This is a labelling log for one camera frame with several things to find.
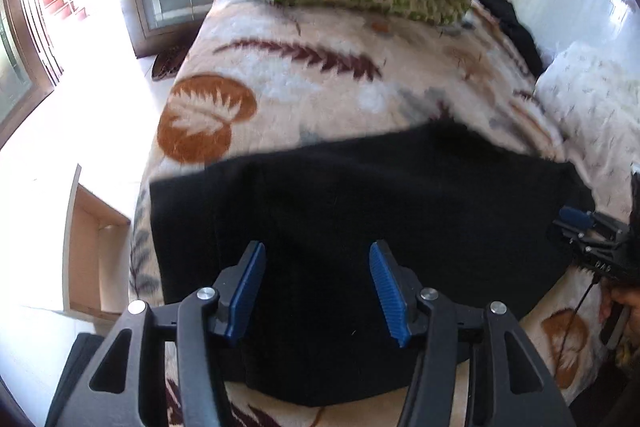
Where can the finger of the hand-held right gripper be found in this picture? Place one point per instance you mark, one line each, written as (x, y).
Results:
(576, 217)
(585, 249)

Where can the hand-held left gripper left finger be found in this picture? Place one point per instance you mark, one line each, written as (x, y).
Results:
(246, 294)

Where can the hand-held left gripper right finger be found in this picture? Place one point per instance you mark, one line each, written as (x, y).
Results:
(389, 299)

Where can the black pants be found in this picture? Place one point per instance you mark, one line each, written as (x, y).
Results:
(350, 207)

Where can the person's right hand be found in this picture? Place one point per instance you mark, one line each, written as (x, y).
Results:
(622, 307)

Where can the black cloth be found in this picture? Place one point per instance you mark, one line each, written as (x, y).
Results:
(515, 27)

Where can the leaf print blanket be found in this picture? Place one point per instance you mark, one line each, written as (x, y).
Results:
(310, 77)

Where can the brown door mat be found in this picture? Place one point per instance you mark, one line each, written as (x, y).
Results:
(167, 66)

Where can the wooden framed glass door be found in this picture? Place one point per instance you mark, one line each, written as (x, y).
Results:
(22, 57)

